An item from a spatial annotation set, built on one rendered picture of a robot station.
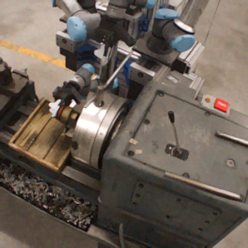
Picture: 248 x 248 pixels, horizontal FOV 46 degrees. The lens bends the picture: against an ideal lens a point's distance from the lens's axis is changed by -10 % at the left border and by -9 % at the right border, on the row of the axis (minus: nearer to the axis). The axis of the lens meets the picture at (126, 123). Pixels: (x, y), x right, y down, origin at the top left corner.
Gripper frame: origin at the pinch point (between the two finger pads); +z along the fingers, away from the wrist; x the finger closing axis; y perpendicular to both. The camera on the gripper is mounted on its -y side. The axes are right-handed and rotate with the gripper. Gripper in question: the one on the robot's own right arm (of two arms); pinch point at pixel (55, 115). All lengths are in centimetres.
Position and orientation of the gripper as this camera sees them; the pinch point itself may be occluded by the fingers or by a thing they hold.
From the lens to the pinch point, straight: 139.9
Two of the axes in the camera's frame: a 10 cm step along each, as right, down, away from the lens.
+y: -9.1, -3.8, 1.8
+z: -4.1, 6.8, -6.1
